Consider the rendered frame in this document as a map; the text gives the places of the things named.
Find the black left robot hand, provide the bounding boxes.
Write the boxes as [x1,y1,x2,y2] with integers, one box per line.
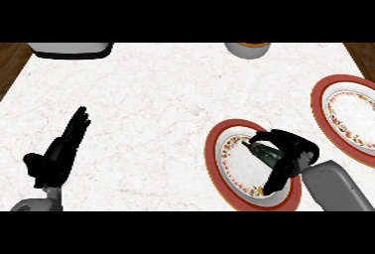
[22,105,93,190]

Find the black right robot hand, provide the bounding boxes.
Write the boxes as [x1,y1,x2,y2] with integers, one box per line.
[248,128,321,196]

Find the dark green eggplant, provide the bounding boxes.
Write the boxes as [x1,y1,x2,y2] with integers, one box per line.
[240,140,286,169]

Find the red-rimmed floral plate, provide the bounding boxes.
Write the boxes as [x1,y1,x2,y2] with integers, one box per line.
[308,73,375,169]
[203,118,302,212]

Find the grey appliance with black base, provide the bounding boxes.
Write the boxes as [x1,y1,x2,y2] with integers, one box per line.
[26,43,115,61]

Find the grey pot with orange rim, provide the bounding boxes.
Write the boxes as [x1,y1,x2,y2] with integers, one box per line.
[222,43,273,61]

